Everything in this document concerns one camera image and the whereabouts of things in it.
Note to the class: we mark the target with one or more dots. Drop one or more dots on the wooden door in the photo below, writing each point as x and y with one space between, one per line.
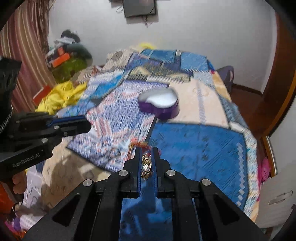
280 90

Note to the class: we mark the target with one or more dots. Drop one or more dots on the orange box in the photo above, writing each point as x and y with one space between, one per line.
61 59

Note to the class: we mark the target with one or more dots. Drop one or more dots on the patchwork patterned bed quilt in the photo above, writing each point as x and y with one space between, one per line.
207 139

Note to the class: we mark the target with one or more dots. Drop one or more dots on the pink slipper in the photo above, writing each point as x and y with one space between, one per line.
263 170

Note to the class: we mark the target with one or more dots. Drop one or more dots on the purple heart jewelry box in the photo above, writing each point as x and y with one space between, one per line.
163 103

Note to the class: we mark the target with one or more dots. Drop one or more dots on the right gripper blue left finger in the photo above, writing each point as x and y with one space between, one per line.
92 211

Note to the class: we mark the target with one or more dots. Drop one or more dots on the small black wall monitor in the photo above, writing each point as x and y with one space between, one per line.
133 8

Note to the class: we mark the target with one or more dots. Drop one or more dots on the dark purple bag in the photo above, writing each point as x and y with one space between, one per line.
227 75

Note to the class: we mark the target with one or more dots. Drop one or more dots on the striped red curtain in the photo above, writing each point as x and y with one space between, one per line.
24 37

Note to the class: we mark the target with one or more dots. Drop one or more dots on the person's left hand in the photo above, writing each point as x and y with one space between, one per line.
20 182

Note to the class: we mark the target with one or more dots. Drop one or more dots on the pile of clothes and boxes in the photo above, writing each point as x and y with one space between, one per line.
80 57

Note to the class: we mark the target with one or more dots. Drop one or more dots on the yellow cloth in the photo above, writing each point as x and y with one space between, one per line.
61 96

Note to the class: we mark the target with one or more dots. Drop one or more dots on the white wardrobe sliding door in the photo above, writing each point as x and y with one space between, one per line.
277 196

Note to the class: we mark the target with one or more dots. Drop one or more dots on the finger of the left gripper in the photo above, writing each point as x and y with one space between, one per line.
72 128
56 121

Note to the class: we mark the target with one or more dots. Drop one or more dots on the yellow plastic stool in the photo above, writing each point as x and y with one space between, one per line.
145 45

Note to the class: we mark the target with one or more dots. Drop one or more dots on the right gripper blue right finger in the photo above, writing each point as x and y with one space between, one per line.
200 210

